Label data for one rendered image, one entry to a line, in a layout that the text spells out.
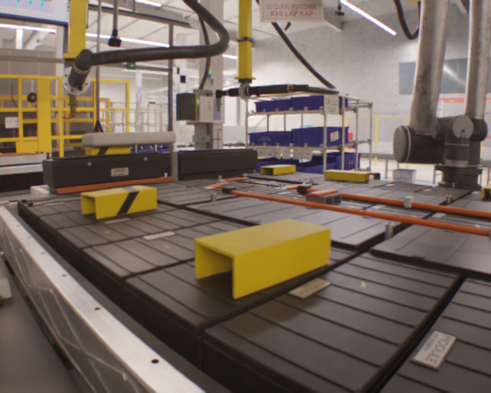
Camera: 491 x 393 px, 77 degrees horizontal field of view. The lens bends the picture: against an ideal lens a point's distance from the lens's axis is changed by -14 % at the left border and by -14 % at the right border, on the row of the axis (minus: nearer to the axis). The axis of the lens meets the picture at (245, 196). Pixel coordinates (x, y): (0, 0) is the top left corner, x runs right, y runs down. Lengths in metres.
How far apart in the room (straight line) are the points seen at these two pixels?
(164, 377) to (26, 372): 0.27
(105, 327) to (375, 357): 0.23
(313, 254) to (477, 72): 1.54
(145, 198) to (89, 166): 0.48
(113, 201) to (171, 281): 0.37
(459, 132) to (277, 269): 1.35
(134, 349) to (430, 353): 0.23
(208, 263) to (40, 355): 0.28
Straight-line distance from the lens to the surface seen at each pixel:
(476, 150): 2.03
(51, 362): 0.52
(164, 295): 0.37
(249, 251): 0.35
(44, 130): 10.72
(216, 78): 5.24
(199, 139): 4.01
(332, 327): 0.31
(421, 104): 1.86
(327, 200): 0.80
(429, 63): 1.82
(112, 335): 0.33
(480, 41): 1.86
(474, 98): 1.85
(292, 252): 0.39
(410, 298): 0.38
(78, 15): 1.16
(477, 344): 0.32
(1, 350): 0.58
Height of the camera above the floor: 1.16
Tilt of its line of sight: 9 degrees down
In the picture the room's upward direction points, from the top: straight up
